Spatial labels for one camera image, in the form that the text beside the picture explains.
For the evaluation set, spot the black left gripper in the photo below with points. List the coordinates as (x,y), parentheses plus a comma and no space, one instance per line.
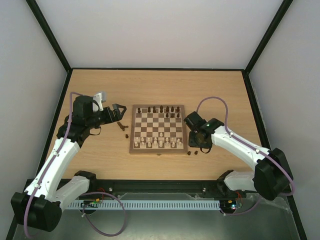
(118,116)

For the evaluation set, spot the wooden chess board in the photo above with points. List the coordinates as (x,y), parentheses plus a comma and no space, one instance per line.
(154,133)

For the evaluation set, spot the black frame post right rear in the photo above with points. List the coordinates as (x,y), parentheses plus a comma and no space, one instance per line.
(276,20)

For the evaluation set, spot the black frame post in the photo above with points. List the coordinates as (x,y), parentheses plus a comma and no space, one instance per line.
(276,20)
(39,16)

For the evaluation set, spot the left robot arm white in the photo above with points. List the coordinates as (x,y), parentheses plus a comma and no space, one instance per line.
(42,203)

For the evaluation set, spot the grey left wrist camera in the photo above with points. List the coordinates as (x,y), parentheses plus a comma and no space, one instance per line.
(98,100)

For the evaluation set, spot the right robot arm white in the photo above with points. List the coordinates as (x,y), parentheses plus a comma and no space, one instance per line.
(269,176)

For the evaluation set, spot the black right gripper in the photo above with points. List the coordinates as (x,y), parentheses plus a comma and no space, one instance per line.
(189,120)

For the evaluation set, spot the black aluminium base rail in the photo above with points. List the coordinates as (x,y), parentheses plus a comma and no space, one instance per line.
(204,188)

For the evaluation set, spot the light blue cable duct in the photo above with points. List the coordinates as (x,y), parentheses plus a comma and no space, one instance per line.
(207,205)

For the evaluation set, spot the black frame post left rear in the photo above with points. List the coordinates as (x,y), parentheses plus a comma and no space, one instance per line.
(39,16)

